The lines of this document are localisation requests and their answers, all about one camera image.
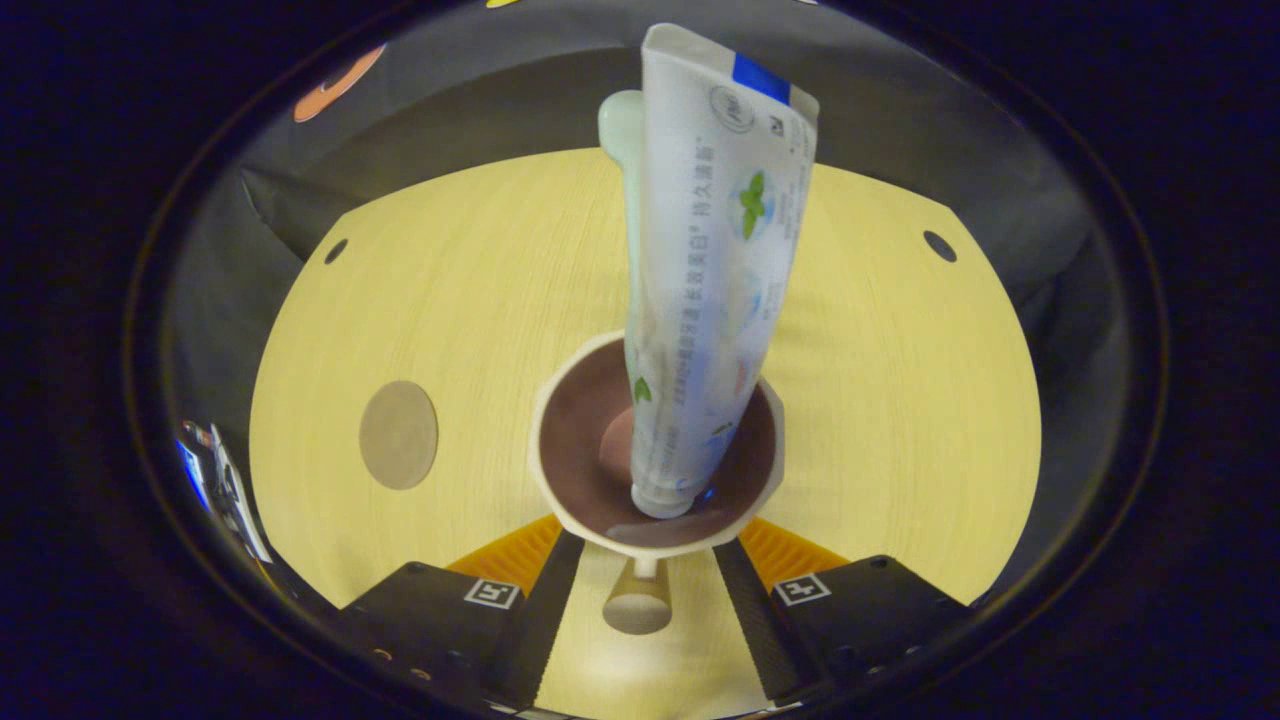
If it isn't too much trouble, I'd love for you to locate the computer monitor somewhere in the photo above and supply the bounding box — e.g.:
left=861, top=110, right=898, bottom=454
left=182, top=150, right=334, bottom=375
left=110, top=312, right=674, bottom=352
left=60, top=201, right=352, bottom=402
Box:
left=178, top=422, right=213, bottom=516

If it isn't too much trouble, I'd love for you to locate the beige cup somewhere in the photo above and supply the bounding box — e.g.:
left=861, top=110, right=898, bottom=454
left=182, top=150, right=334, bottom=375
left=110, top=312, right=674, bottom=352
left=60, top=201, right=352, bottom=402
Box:
left=529, top=330, right=787, bottom=637

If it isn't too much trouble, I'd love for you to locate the white toothbrush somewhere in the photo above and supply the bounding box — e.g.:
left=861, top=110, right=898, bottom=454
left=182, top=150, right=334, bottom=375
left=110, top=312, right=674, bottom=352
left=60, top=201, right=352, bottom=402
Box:
left=597, top=89, right=647, bottom=401

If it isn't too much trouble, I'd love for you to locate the white toothpaste tube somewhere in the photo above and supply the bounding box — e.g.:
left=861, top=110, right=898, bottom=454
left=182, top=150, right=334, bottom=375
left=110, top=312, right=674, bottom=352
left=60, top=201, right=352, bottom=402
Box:
left=624, top=22, right=821, bottom=521

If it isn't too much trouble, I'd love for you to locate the round brown coaster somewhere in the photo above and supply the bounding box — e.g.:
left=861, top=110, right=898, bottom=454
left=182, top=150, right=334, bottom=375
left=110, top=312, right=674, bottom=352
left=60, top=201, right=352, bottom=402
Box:
left=358, top=380, right=440, bottom=492

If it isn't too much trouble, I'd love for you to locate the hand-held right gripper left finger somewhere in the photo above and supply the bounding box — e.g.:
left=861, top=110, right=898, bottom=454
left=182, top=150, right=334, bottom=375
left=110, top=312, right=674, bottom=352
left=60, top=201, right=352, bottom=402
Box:
left=335, top=513, right=587, bottom=711

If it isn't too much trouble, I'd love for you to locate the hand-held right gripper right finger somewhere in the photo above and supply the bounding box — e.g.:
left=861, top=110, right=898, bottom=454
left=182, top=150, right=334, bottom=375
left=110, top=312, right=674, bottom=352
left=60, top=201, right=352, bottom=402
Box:
left=712, top=515, right=976, bottom=704

